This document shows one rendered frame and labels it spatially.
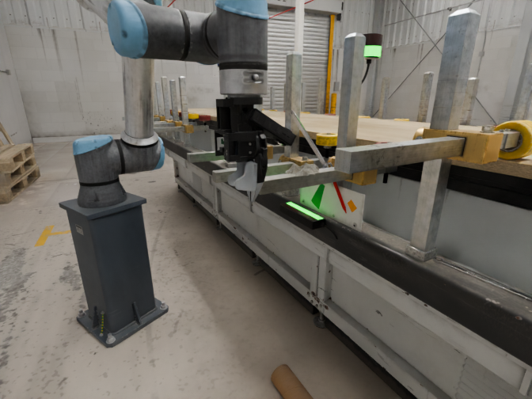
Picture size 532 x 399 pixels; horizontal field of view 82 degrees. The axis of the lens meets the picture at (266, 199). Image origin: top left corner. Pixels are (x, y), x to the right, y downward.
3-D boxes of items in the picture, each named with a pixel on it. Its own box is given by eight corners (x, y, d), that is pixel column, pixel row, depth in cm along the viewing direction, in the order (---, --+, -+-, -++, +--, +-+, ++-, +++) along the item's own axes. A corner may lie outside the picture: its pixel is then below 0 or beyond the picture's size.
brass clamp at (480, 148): (480, 165, 50) (487, 134, 49) (408, 153, 61) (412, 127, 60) (499, 161, 53) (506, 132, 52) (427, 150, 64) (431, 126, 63)
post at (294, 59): (288, 203, 106) (292, 51, 90) (283, 200, 109) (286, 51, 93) (297, 201, 107) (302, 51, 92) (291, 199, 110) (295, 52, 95)
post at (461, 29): (421, 266, 64) (470, 5, 49) (407, 259, 67) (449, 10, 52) (431, 262, 66) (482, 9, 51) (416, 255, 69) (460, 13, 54)
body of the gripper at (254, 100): (214, 158, 63) (211, 96, 59) (252, 155, 67) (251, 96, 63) (229, 165, 56) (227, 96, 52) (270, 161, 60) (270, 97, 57)
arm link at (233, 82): (253, 73, 62) (279, 70, 54) (253, 98, 64) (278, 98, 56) (211, 71, 58) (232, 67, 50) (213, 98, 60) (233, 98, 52)
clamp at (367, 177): (362, 186, 74) (363, 165, 73) (325, 174, 85) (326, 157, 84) (378, 183, 77) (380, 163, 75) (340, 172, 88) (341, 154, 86)
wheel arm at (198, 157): (190, 165, 106) (188, 153, 105) (187, 164, 109) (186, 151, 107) (292, 153, 127) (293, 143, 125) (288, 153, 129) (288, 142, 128)
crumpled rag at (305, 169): (298, 178, 66) (298, 167, 65) (280, 172, 71) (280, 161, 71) (328, 172, 70) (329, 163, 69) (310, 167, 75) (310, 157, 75)
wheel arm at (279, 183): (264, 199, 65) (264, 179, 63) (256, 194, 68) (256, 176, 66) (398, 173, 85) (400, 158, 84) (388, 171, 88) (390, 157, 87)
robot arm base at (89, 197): (91, 211, 119) (86, 187, 116) (70, 202, 130) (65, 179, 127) (135, 199, 134) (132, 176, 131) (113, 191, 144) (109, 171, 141)
